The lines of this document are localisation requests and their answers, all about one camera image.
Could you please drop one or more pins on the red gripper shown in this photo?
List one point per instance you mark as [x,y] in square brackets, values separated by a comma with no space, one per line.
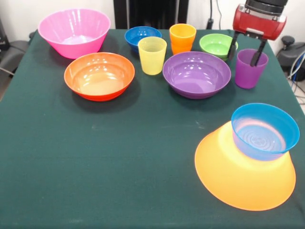
[257,23]

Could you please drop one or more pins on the light blue bowl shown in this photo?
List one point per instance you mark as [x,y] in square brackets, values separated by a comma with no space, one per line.
[262,143]

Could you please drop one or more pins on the large yellow-orange bowl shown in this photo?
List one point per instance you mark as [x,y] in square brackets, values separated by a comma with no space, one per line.
[238,183]

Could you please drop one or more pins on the purple cup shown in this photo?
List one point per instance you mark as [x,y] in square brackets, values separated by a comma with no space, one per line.
[246,74]

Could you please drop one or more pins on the green bowl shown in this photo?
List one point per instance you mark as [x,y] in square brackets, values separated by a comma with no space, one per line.
[215,45]

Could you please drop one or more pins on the purple bowl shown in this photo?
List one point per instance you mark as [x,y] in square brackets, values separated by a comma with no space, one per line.
[195,76]

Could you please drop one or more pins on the orange cup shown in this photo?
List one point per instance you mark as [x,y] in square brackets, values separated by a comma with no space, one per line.
[182,39]

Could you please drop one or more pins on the yellow cup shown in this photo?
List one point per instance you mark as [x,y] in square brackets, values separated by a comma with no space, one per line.
[152,59]

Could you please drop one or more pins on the dark blue bowl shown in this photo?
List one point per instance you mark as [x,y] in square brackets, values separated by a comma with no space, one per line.
[134,35]

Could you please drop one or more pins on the red bowl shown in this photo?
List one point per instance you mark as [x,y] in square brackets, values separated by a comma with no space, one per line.
[100,78]

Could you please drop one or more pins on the pink bowl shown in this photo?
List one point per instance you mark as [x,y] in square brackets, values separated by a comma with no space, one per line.
[71,28]

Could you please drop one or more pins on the dark green tablecloth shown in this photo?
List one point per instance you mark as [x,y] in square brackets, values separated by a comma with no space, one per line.
[95,155]

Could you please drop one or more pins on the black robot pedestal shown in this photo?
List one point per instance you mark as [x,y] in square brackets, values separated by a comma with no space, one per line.
[152,12]

